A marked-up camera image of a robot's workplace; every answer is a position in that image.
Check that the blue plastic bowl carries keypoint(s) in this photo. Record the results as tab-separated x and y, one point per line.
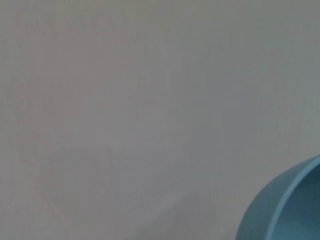
287	200

